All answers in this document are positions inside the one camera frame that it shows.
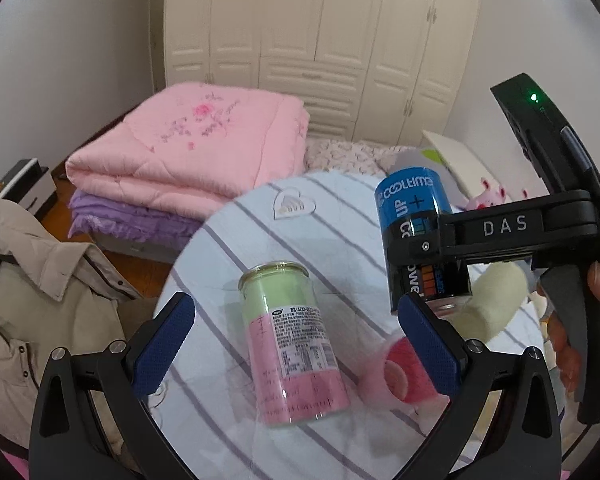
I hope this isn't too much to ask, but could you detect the blue black metal cup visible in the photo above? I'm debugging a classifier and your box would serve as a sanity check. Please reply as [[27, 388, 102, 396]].
[[375, 167, 471, 318]]

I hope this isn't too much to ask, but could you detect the pink plastic cup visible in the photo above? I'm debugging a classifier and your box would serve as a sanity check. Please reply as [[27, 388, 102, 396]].
[[358, 334, 449, 410]]

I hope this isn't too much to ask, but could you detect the pale green cylinder cup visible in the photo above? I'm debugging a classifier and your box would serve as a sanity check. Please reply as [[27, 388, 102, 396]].
[[449, 262, 529, 342]]

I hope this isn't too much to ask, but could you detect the person's hand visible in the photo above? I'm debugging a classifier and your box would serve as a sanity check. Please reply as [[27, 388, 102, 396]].
[[538, 262, 600, 401]]

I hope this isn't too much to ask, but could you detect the striped white table cloth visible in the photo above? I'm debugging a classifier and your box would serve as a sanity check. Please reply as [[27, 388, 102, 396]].
[[151, 172, 445, 479]]

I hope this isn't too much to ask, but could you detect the left pink plush pig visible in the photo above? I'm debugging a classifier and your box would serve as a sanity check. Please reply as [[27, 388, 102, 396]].
[[466, 178, 507, 210]]

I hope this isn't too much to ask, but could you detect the grey flower pillow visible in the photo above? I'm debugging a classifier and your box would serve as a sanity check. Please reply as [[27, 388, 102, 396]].
[[376, 148, 468, 209]]

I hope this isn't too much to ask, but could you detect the white bedside board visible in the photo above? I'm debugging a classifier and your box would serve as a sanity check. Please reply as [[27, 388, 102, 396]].
[[422, 130, 500, 197]]

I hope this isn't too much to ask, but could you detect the heart pattern bed sheet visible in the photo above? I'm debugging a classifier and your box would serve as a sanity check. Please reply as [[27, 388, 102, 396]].
[[304, 138, 410, 177]]

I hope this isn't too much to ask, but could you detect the beige jacket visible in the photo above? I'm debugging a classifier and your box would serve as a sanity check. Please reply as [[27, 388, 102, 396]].
[[0, 200, 157, 448]]

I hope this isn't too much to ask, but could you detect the green pink glass jar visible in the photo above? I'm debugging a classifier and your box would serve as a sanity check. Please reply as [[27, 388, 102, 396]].
[[238, 261, 350, 427]]

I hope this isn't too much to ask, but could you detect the cream white wardrobe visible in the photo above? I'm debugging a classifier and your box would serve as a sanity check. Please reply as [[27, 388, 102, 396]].
[[163, 0, 480, 145]]

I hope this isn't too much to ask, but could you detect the purple folded blanket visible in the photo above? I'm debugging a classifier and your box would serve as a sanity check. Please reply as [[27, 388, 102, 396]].
[[68, 190, 204, 250]]

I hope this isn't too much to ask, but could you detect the pink folded quilt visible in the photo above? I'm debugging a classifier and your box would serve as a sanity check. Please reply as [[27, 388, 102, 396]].
[[66, 82, 310, 220]]

